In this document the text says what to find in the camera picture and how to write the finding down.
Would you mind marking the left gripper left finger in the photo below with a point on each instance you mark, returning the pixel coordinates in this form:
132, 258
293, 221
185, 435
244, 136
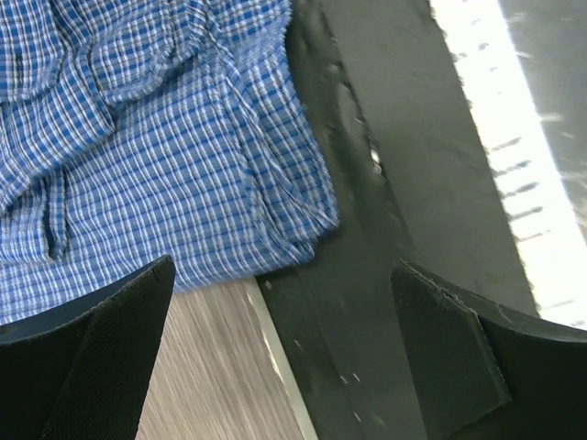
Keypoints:
82, 370

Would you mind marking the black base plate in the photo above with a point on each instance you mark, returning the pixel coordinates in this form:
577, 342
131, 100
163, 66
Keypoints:
412, 182

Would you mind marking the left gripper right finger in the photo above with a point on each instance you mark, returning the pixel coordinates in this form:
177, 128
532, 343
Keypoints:
482, 370

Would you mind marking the blue checked long sleeve shirt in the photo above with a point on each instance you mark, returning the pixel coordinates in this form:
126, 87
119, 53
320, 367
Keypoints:
131, 130

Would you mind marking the white slotted cable duct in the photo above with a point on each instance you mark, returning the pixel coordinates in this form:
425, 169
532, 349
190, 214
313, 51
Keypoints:
522, 68

